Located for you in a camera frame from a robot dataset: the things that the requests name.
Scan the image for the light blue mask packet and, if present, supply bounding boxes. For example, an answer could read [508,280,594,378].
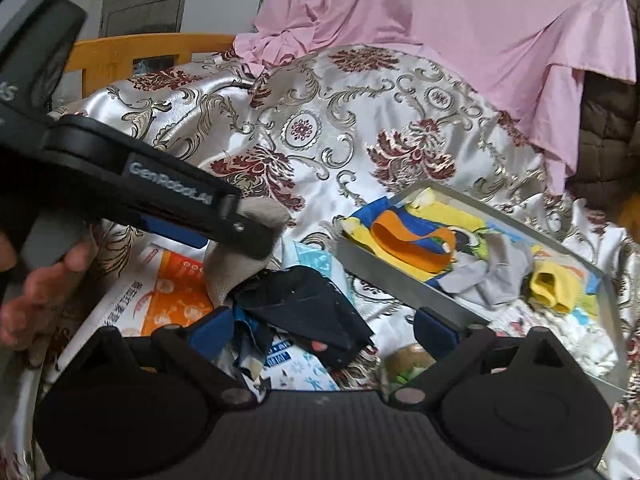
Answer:
[282,237,351,301]

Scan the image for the person's left hand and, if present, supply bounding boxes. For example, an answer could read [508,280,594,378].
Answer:
[0,232,96,348]

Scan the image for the colourful cartoon towel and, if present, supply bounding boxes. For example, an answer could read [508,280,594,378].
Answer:
[342,195,601,321]

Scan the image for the yellow sock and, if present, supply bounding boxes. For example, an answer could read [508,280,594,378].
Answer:
[522,255,583,313]

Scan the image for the grey metal tray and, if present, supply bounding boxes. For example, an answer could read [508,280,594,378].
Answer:
[332,180,631,393]

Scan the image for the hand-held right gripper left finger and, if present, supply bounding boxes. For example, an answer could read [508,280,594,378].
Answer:
[70,305,261,406]

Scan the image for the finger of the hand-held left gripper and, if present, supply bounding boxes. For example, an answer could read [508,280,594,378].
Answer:
[140,212,211,250]
[210,195,283,263]

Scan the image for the orange band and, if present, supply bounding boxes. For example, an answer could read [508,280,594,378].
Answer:
[370,208,457,275]

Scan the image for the floral satin blanket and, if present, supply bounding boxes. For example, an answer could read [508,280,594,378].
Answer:
[0,45,640,480]

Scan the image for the wooden bed frame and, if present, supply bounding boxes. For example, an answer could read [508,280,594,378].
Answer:
[62,32,241,98]

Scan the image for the grey cloth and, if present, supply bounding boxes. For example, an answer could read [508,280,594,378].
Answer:
[437,235,536,311]

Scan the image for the blue and white box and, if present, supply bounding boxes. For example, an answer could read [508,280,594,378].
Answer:
[235,310,341,393]

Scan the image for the white sock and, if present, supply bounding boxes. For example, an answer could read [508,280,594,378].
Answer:
[492,300,621,378]

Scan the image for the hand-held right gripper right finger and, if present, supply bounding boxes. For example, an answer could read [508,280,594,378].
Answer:
[390,307,576,406]

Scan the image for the pink cloth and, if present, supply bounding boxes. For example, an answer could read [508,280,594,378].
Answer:
[235,0,638,196]

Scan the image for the bag of green paper stars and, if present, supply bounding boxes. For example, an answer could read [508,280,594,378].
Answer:
[380,342,441,396]

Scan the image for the orange and white box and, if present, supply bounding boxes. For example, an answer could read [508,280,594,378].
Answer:
[57,240,223,376]

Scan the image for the brown puffer jacket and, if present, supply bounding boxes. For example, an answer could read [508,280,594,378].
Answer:
[565,67,640,221]

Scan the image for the beige drawstring pouch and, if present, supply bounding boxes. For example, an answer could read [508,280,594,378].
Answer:
[205,195,293,308]

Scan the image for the black cloth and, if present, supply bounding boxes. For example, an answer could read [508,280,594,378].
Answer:
[227,265,376,368]

